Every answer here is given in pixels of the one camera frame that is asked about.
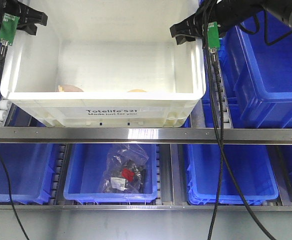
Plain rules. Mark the blue plastic bin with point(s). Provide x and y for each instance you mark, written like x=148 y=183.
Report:
x=31 y=168

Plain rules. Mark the roller track lower middle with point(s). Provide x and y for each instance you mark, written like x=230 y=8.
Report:
x=164 y=176

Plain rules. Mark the upper steel shelf rail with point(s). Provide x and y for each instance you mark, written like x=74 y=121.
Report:
x=73 y=135

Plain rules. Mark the white plastic tote box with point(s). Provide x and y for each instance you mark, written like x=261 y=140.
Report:
x=106 y=48

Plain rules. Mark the steel shelf rail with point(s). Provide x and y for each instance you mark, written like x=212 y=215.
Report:
x=73 y=135
x=138 y=207

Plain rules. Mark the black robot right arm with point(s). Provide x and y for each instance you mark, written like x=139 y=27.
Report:
x=280 y=9

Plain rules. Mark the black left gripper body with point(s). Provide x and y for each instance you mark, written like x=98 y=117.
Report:
x=1 y=12

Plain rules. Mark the blue bin lower middle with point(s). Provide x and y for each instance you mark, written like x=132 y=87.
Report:
x=86 y=166

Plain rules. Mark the roller track left upper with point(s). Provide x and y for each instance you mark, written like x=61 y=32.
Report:
x=5 y=106

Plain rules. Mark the blue bin upper right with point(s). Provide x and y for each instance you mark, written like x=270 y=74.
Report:
x=258 y=77

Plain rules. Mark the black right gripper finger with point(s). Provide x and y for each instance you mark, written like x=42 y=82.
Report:
x=188 y=30

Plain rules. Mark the pink round plush toy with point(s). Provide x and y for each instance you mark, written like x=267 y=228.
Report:
x=69 y=88

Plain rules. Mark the roller track lower left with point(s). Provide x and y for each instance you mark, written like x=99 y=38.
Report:
x=60 y=172

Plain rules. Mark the plastic bag of parts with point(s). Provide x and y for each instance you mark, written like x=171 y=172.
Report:
x=125 y=170

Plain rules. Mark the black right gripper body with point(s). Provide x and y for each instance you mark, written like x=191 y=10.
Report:
x=227 y=13

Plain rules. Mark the green circuit board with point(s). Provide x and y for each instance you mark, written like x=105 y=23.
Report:
x=8 y=29
x=213 y=36

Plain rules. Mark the lower steel shelf rail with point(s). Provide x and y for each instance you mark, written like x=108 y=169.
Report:
x=138 y=207

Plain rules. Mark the roller track right upper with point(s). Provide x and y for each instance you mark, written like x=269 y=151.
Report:
x=217 y=92

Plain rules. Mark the green circuit board left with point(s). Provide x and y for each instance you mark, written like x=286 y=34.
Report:
x=8 y=29

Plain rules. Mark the yellow round plush toy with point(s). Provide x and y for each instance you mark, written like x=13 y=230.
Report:
x=137 y=91

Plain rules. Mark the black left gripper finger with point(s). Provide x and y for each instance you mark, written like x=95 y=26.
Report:
x=29 y=18

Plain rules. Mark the roller track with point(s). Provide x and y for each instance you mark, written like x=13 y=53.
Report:
x=217 y=92
x=164 y=176
x=60 y=172
x=5 y=106

